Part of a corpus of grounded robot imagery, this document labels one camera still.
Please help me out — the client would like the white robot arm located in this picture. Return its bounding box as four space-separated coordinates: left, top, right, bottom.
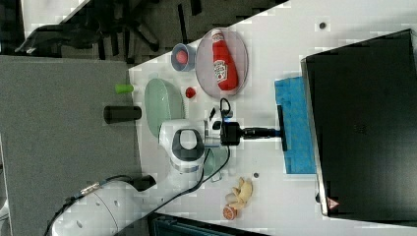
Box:
51 106 284 236

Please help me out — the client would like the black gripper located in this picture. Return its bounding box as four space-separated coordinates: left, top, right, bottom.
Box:
220 122 280 146

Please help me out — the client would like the orange slice toy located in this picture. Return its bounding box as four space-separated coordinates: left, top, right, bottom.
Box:
222 205 237 220

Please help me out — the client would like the black toaster oven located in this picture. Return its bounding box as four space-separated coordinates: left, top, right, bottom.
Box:
301 29 417 227

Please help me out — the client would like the green perforated colander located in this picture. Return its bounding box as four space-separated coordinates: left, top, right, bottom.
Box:
145 79 185 138

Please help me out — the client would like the green small object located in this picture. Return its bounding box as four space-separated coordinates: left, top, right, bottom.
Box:
115 84 135 94

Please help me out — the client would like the blue bowl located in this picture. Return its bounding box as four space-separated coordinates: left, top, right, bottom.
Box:
171 43 196 72

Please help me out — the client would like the red ketchup bottle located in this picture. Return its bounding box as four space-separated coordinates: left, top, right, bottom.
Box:
211 29 239 91

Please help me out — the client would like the grey round plate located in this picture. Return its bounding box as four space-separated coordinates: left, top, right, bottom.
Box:
195 28 249 98

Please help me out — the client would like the black cylinder upper post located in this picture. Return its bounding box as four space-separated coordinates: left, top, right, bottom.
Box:
103 106 142 124

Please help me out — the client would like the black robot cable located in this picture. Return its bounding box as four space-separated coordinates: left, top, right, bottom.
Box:
43 97 234 236

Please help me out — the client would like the pink toy fruit in bowl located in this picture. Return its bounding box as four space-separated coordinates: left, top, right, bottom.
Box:
175 50 188 65

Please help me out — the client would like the red toy strawberry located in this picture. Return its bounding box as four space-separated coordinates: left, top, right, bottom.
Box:
185 87 197 99

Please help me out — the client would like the peeled toy banana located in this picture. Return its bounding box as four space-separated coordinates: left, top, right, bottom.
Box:
225 177 253 209

